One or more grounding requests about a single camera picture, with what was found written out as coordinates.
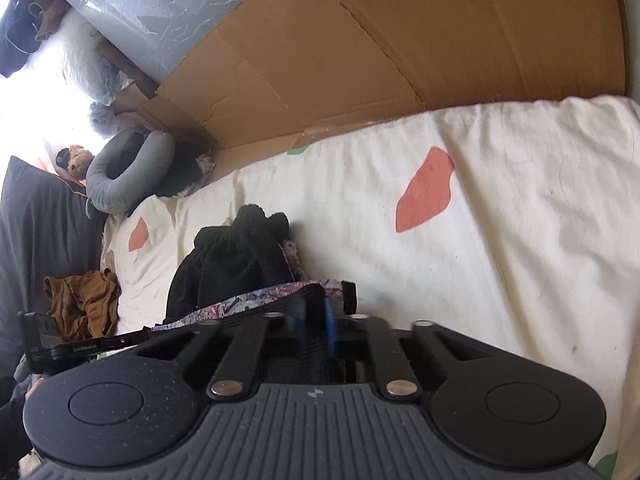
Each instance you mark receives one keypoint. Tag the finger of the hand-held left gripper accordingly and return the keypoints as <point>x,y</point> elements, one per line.
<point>132,336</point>

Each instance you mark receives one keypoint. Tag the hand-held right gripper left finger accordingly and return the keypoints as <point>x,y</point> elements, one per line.
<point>298,322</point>

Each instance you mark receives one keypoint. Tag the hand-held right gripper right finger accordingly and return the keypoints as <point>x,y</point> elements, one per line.
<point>330,327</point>

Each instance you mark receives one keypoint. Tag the black shorts with bear-print trim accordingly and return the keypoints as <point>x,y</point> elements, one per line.
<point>230,270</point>

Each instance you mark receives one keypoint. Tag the person's left forearm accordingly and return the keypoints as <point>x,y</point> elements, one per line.
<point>12,425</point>

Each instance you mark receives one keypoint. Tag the dark hanging clothes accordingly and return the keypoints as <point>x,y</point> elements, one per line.
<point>22,25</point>

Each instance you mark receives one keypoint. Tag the brown garment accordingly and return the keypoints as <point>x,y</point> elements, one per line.
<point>82,302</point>

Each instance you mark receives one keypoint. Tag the large grey cushion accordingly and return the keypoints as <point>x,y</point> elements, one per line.
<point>45,230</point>

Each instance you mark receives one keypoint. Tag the grey U-shaped pillow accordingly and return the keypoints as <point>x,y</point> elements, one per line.
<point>102,180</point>

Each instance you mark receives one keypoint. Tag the black cloth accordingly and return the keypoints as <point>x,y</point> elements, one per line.
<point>182,172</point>

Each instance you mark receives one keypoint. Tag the cream bear-print bed sheet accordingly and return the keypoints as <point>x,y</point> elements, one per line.
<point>500,260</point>

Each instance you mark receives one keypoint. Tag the brown plush toy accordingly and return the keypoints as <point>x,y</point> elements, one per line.
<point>77,160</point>

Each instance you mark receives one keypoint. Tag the grey fluffy object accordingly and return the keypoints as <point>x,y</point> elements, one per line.
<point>102,117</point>

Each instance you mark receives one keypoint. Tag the brown cardboard sheet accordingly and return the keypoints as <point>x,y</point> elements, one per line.
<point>375,35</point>

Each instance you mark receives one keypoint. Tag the grey plastic-wrapped mattress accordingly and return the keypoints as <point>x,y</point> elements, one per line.
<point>150,5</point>

